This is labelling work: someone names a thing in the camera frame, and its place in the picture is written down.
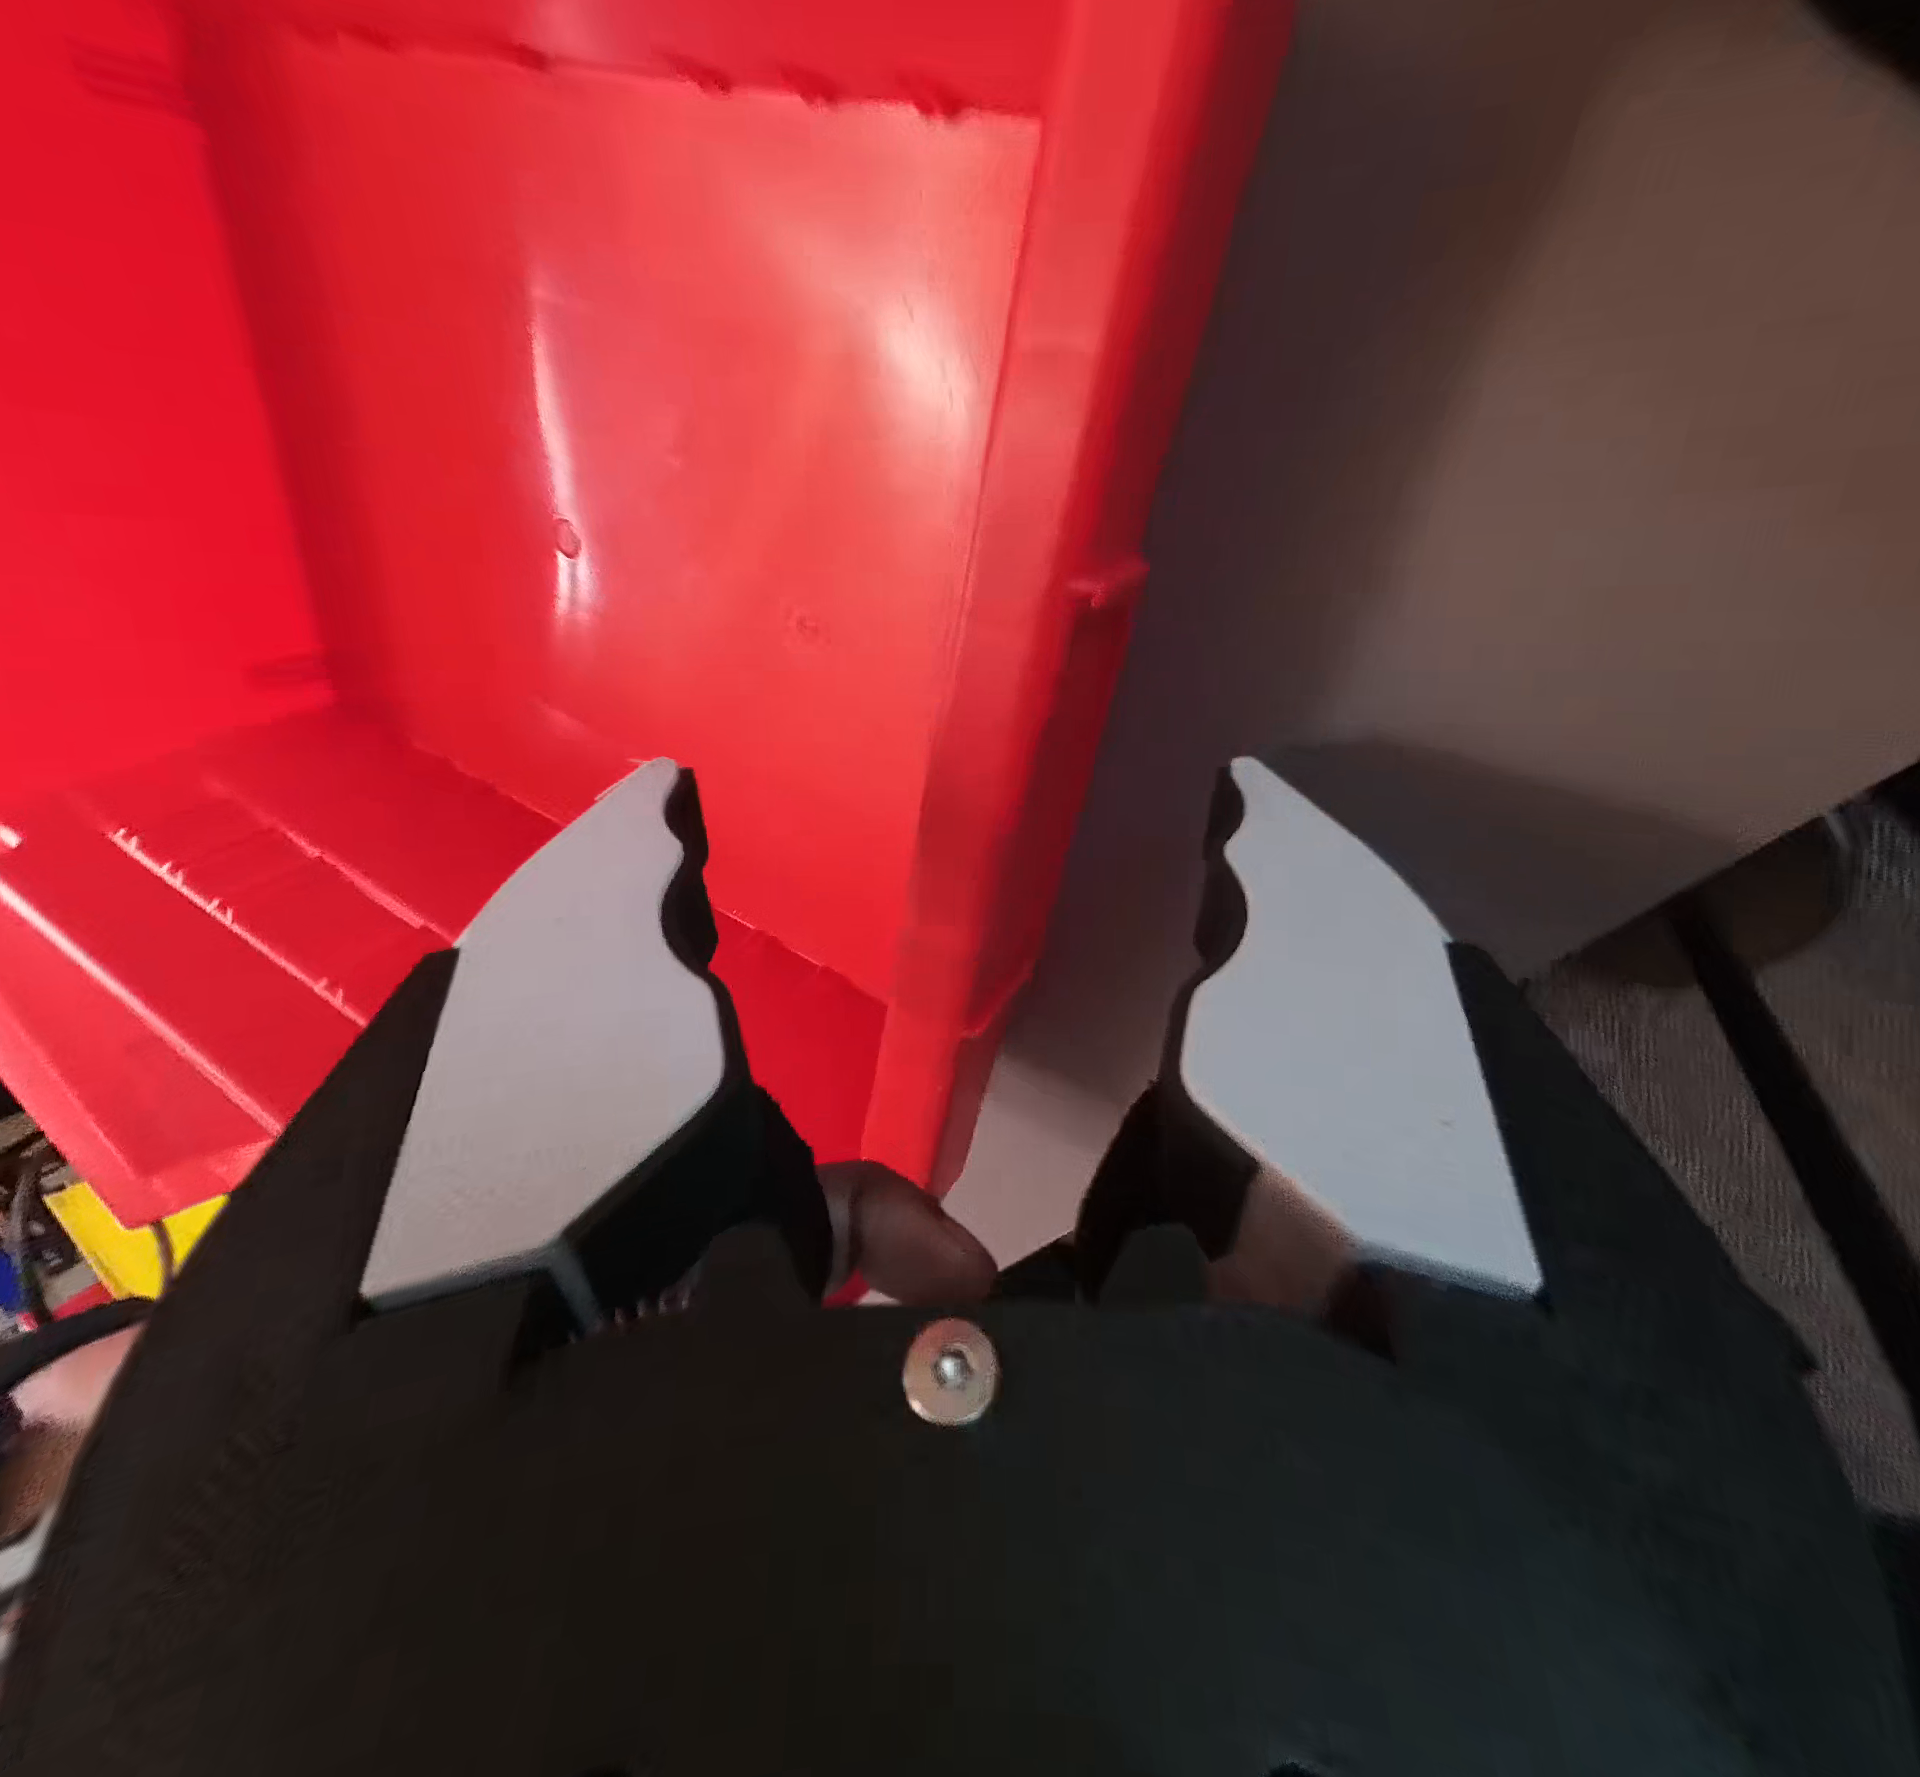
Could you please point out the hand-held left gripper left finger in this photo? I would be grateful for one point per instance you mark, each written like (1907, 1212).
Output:
(553, 1027)

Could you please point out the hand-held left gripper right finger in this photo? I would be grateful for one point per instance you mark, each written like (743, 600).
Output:
(1347, 1044)

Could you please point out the red plastic bin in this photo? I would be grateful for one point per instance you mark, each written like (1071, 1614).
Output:
(602, 380)

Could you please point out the person's left hand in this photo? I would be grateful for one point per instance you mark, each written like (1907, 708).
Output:
(897, 1245)

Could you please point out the black table leg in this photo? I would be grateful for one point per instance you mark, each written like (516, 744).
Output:
(1789, 1104)

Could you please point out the yellow plastic bin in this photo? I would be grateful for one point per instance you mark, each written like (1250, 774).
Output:
(112, 1245)

